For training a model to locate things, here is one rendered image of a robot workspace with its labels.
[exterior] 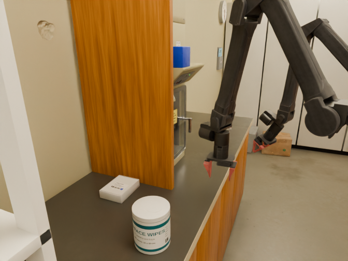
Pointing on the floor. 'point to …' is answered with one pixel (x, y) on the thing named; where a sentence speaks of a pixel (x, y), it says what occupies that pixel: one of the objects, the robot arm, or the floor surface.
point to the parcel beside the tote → (279, 145)
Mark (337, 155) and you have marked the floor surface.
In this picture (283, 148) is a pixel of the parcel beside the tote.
